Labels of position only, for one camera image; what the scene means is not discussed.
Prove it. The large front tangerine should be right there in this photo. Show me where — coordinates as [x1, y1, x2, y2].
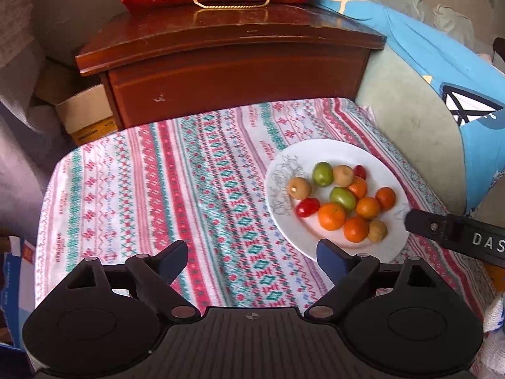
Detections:
[343, 216, 369, 243]

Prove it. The small yellow brown fruit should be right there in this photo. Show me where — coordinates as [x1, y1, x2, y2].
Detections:
[368, 219, 388, 243]

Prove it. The orange tangerine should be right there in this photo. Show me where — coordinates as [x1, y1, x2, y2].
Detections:
[347, 175, 368, 200]
[355, 197, 381, 220]
[318, 202, 347, 231]

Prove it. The cherry tomato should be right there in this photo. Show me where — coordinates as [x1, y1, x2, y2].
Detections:
[353, 165, 367, 180]
[295, 198, 321, 218]

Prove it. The small tangerine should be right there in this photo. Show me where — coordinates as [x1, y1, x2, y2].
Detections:
[375, 187, 396, 211]

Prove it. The kiwi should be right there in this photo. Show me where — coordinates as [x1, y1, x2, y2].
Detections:
[333, 165, 354, 188]
[287, 177, 312, 200]

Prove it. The green jujube fruit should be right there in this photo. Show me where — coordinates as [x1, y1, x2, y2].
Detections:
[312, 162, 334, 187]

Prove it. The white ceramic plate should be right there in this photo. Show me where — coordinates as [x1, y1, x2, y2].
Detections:
[264, 140, 410, 263]

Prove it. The patterned red green tablecloth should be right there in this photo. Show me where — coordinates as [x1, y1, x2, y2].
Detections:
[34, 97, 498, 324]

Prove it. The blue white milk carton box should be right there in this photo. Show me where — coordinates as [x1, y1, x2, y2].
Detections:
[1, 235, 35, 350]

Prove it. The beige sofa cushion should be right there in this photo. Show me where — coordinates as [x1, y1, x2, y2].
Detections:
[355, 45, 466, 214]

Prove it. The blue cartoon pillow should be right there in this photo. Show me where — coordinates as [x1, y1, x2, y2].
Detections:
[313, 0, 504, 212]

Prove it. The checkered grey curtain cloth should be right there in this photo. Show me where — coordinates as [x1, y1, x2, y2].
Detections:
[1, 0, 73, 244]

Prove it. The brown cardboard box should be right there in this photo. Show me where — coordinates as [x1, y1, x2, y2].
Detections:
[34, 58, 117, 146]

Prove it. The brown wooden nightstand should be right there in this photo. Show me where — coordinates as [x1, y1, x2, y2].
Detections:
[76, 3, 386, 129]

